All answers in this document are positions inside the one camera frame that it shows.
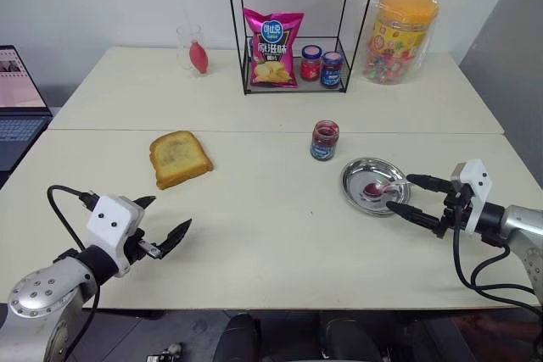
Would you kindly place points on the pink potato chips bag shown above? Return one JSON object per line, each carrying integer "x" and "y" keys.
{"x": 272, "y": 48}

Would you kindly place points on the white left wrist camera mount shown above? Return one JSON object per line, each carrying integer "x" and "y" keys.
{"x": 111, "y": 220}

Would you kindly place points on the red rubber bulb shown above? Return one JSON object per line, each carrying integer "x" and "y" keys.
{"x": 199, "y": 59}

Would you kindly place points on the slice of toast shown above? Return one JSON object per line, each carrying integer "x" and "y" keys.
{"x": 180, "y": 158}

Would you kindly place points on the clear glass cup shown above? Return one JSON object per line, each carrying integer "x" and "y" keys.
{"x": 184, "y": 40}

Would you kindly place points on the open laptop computer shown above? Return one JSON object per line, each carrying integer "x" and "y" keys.
{"x": 19, "y": 95}

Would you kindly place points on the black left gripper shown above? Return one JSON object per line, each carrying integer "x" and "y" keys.
{"x": 138, "y": 247}

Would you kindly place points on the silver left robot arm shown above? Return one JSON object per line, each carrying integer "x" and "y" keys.
{"x": 40, "y": 290}

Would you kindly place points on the red-label jam jar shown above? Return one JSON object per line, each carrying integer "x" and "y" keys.
{"x": 310, "y": 65}

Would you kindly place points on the open blue-label jam jar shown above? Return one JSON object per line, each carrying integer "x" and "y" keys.
{"x": 324, "y": 141}

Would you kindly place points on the clear plastic spoon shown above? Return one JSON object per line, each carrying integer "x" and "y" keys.
{"x": 375, "y": 189}

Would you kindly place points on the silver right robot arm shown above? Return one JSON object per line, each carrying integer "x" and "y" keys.
{"x": 519, "y": 230}

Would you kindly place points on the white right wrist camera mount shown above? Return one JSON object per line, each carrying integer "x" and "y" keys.
{"x": 477, "y": 186}

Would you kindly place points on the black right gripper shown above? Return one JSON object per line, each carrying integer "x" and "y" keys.
{"x": 456, "y": 207}

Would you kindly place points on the orange-lid candy jar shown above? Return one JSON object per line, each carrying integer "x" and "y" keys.
{"x": 399, "y": 35}

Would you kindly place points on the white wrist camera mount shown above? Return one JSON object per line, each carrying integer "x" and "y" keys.
{"x": 111, "y": 220}
{"x": 477, "y": 186}

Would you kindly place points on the lidded blue-label jam jar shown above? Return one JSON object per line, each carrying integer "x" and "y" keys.
{"x": 331, "y": 71}

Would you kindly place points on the round silver metal plate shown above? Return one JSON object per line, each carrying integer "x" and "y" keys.
{"x": 360, "y": 175}

